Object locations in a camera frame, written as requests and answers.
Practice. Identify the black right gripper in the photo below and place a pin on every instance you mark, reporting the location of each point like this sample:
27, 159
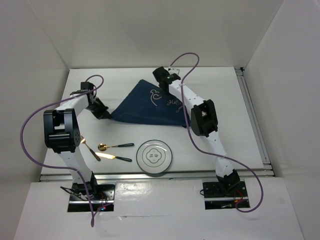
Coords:
165, 94

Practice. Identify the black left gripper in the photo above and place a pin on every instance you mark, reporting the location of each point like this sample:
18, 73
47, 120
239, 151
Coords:
103, 113

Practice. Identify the dark blue embroidered cloth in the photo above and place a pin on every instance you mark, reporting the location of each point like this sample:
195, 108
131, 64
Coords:
147, 105

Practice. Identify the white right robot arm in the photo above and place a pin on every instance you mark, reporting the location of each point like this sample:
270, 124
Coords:
204, 124

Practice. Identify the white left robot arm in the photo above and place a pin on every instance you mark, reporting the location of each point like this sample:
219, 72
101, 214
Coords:
62, 135

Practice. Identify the white round dinner plate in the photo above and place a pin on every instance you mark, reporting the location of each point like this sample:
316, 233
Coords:
154, 157

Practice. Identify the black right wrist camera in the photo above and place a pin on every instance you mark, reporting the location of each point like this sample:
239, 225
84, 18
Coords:
163, 76

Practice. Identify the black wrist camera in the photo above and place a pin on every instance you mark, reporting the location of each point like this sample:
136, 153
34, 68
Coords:
86, 86
163, 76

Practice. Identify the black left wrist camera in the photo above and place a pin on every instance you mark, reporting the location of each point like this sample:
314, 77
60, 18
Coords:
86, 86

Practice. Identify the gold fork black handle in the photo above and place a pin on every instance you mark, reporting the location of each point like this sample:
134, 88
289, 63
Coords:
83, 141

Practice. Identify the gold spoon black handle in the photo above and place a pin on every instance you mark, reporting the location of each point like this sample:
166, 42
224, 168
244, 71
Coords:
103, 147

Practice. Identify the gold knife black handle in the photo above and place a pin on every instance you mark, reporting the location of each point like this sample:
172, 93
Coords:
111, 157

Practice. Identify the aluminium frame rail right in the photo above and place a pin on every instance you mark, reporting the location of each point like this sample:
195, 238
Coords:
267, 165

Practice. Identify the aluminium frame rail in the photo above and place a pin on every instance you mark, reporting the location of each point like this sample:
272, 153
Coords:
267, 165
185, 175

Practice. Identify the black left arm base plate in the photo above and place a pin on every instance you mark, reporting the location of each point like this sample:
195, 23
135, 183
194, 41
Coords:
103, 200

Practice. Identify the aluminium frame rail front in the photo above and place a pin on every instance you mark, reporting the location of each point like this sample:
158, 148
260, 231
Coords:
185, 175

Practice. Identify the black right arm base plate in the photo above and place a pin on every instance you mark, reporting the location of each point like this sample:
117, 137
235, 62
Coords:
216, 198

